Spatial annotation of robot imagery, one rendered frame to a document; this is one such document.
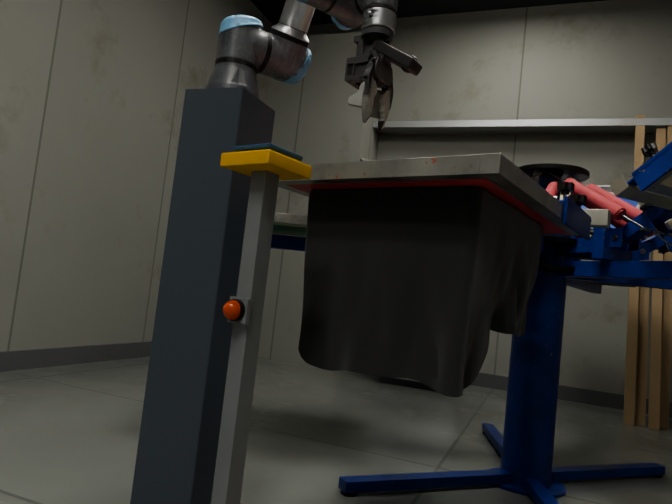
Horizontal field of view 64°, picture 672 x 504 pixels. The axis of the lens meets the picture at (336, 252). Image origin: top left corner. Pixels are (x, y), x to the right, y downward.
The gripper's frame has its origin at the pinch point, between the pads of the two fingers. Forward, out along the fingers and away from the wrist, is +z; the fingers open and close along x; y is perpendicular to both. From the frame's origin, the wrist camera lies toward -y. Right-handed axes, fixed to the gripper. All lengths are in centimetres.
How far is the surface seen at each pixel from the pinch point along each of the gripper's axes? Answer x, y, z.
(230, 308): 25, 11, 43
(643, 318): -368, -19, 33
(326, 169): 2.2, 10.1, 11.0
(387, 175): 2.4, -5.9, 12.8
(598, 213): -79, -32, 6
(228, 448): 22, 11, 69
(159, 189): -178, 317, -27
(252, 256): 21.5, 10.8, 32.9
